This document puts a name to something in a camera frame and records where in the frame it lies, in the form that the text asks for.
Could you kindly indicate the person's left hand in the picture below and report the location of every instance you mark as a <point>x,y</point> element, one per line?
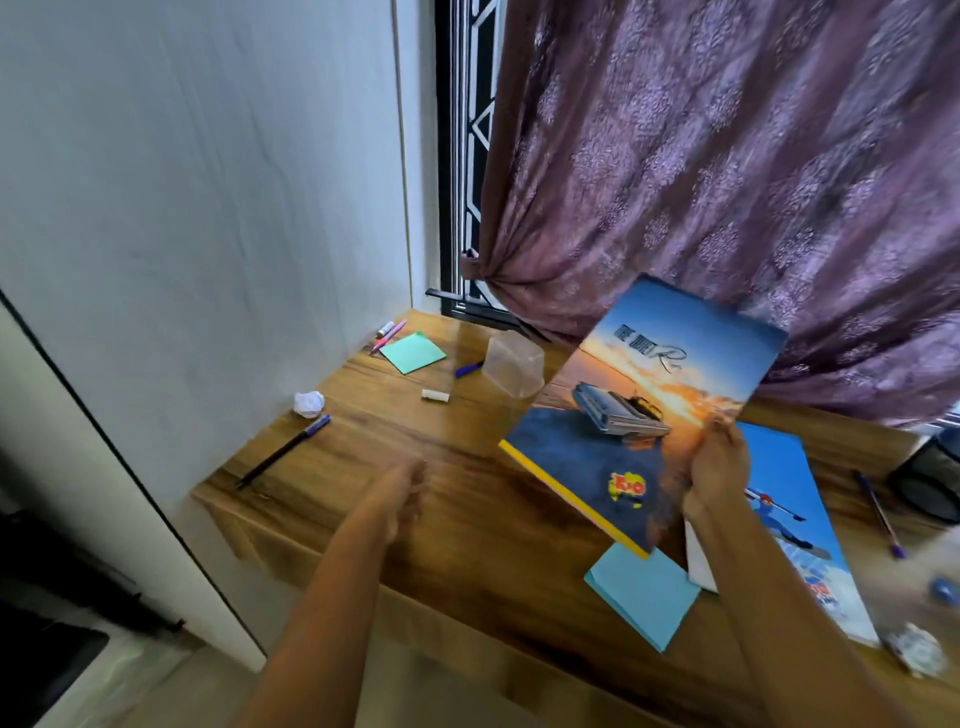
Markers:
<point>394,502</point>

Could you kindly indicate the person's right hand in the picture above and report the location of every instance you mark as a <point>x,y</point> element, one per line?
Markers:
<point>716,472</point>

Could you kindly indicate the blue cover notebook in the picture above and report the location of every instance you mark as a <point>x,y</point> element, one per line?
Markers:
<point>787,480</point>

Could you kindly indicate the white eraser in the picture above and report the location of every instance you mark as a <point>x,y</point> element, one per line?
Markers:
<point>435,396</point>

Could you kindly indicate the dark pen blue cap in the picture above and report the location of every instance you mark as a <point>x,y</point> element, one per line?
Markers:
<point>285,450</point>

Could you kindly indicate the large notebook yellow spine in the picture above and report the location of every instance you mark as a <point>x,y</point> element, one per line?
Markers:
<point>637,375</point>

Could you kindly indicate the white paper ball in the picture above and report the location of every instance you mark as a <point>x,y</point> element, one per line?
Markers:
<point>309,405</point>

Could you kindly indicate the light blue sticky note pad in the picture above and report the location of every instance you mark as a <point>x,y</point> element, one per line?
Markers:
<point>641,596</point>

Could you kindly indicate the green sticky note pad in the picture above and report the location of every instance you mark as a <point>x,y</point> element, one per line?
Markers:
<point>412,353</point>

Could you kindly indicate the pink highlighter pen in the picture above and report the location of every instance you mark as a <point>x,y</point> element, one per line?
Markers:
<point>390,336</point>

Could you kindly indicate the thin blue pen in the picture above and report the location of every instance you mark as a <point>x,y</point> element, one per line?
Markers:
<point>879,514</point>

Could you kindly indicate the clear plastic container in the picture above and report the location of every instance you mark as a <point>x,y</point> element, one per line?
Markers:
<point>514,367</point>

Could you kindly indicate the black mesh pen holder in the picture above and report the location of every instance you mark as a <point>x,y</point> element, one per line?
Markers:
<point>930,480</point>

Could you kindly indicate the printed paper ball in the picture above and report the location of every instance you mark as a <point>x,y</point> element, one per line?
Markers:
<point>915,651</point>

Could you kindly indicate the person's right forearm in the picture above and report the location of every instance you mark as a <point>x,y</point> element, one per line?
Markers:
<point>787,637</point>

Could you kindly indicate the person's left forearm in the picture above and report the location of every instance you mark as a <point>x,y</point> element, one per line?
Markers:
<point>315,637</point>

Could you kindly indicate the purple patterned curtain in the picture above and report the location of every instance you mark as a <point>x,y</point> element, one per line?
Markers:
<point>712,150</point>

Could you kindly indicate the black chair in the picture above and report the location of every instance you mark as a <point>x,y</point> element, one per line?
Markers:
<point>45,660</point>

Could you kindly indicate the black window frame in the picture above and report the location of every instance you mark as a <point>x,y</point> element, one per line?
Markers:
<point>448,150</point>

